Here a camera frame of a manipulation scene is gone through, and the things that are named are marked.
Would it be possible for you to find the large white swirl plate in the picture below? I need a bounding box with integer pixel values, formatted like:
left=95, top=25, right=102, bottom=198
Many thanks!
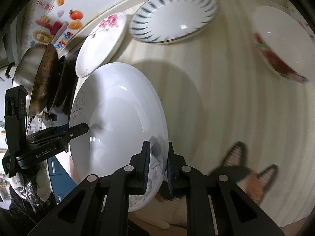
left=69, top=62, right=168, bottom=212

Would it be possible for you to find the white pink flower plate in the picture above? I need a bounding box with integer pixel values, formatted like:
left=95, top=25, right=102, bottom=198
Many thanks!
left=75, top=12, right=127, bottom=78

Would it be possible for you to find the gloved left hand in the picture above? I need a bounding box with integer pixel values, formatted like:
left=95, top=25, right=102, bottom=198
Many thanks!
left=8, top=161, right=51, bottom=202

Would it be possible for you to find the cat shaped knitted coaster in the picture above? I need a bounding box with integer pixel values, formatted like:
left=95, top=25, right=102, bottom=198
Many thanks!
left=134, top=141, right=279, bottom=230

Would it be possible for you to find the black gas stove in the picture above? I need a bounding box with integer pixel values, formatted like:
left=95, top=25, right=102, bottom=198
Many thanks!
left=42, top=54, right=78, bottom=123

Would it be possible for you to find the steel pot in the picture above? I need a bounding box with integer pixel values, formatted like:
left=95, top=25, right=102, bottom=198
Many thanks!
left=5, top=44, right=47, bottom=104

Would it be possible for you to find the white blue leaf plate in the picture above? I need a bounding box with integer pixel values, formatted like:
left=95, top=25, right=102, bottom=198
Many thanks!
left=129, top=0, right=220, bottom=44

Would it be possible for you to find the white red flower bowl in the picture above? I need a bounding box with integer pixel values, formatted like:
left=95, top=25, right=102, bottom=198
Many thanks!
left=250, top=6, right=314, bottom=83

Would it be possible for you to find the colourful fruit wall sticker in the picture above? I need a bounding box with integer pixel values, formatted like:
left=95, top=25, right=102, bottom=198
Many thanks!
left=28, top=0, right=84, bottom=51

